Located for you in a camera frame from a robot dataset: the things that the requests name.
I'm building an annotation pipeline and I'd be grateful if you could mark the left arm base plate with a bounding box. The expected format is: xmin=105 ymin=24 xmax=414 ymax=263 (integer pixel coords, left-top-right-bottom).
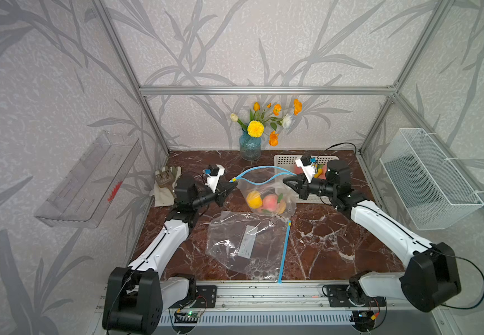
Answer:
xmin=169 ymin=285 xmax=218 ymax=309

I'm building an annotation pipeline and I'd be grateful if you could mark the aluminium frame rail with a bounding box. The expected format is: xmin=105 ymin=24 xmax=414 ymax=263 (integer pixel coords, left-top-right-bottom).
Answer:
xmin=94 ymin=281 xmax=452 ymax=313

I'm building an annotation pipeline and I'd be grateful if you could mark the yellow peach left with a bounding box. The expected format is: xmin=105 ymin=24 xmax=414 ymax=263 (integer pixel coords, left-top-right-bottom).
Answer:
xmin=314 ymin=166 xmax=323 ymax=178

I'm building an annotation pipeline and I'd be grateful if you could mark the clear plastic wall tray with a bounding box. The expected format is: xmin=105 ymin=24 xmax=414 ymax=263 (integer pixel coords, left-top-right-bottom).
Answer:
xmin=34 ymin=131 xmax=142 ymax=229

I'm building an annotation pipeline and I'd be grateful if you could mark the white perforated plastic basket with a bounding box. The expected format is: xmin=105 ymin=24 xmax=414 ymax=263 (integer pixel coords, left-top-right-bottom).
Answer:
xmin=275 ymin=155 xmax=349 ymax=212

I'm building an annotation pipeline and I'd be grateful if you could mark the right circuit board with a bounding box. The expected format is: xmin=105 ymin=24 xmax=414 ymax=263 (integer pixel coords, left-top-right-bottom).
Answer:
xmin=351 ymin=311 xmax=376 ymax=325

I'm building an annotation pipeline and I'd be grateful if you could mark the blue glass vase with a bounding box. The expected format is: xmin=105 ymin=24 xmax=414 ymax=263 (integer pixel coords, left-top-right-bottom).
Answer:
xmin=239 ymin=132 xmax=261 ymax=161

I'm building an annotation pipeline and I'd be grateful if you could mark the brown wooden brush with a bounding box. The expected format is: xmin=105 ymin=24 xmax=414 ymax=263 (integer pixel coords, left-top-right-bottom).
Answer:
xmin=155 ymin=167 xmax=176 ymax=189

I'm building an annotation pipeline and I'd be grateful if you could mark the clear zip-top bag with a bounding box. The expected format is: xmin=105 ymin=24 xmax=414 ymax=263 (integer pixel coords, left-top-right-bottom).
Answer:
xmin=206 ymin=212 xmax=289 ymax=282
xmin=229 ymin=166 xmax=297 ymax=220

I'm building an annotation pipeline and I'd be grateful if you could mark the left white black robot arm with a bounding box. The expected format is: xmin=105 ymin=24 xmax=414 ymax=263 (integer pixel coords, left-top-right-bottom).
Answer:
xmin=102 ymin=172 xmax=238 ymax=334

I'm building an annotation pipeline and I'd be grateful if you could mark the circuit board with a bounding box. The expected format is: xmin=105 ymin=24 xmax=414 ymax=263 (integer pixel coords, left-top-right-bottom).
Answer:
xmin=173 ymin=311 xmax=201 ymax=324
xmin=351 ymin=311 xmax=376 ymax=325

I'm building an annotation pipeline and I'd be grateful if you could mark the left circuit board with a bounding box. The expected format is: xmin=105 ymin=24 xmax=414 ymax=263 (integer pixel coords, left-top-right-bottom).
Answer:
xmin=173 ymin=311 xmax=201 ymax=324

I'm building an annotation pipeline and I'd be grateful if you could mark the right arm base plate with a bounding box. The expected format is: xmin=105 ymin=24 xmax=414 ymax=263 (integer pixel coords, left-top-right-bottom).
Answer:
xmin=322 ymin=284 xmax=387 ymax=308

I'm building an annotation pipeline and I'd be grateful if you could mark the pink peach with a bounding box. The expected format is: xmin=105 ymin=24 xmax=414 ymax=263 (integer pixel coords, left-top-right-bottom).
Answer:
xmin=262 ymin=194 xmax=278 ymax=212

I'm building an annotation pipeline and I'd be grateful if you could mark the yellow peach with leaf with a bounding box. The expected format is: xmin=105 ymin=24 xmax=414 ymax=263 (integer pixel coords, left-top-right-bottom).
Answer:
xmin=245 ymin=191 xmax=263 ymax=209

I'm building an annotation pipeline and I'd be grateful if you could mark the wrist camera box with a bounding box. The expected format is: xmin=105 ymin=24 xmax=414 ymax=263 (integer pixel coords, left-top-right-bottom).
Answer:
xmin=294 ymin=154 xmax=319 ymax=183
xmin=204 ymin=164 xmax=225 ymax=193

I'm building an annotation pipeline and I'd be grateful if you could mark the white wire mesh basket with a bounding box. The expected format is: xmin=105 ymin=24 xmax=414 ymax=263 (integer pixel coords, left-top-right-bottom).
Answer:
xmin=380 ymin=128 xmax=484 ymax=230

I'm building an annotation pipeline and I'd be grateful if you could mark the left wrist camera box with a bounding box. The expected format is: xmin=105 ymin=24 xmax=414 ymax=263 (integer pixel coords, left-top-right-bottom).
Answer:
xmin=204 ymin=164 xmax=225 ymax=193

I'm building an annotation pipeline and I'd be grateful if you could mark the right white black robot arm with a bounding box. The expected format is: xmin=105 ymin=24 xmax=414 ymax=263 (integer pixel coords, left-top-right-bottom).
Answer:
xmin=283 ymin=154 xmax=462 ymax=313

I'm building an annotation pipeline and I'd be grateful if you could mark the orange yellow flower bouquet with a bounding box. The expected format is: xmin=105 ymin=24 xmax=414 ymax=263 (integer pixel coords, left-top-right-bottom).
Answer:
xmin=230 ymin=99 xmax=303 ymax=147

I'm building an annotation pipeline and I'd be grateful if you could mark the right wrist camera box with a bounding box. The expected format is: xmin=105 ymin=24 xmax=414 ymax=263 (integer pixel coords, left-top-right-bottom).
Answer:
xmin=294 ymin=154 xmax=319 ymax=183

